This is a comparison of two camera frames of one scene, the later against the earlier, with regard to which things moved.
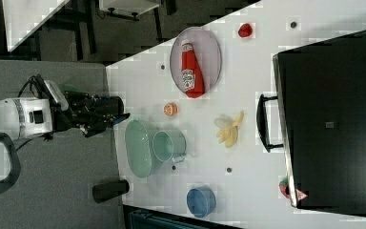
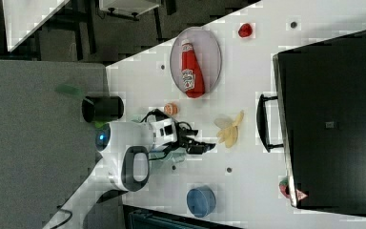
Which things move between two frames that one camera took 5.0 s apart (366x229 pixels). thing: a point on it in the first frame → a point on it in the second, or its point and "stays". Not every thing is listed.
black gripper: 90,114 → 184,130
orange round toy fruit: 171,109 stays
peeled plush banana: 228,135 stays
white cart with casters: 132,7 stays
